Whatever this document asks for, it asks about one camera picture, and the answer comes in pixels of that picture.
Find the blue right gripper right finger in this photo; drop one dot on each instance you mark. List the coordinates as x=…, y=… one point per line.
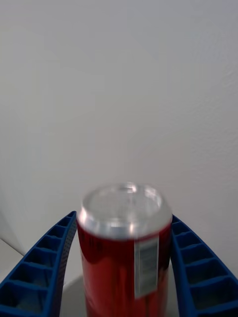
x=205, y=277

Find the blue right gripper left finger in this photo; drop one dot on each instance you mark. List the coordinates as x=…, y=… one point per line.
x=37, y=277

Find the red drink can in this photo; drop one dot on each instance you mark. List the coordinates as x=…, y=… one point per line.
x=119, y=260

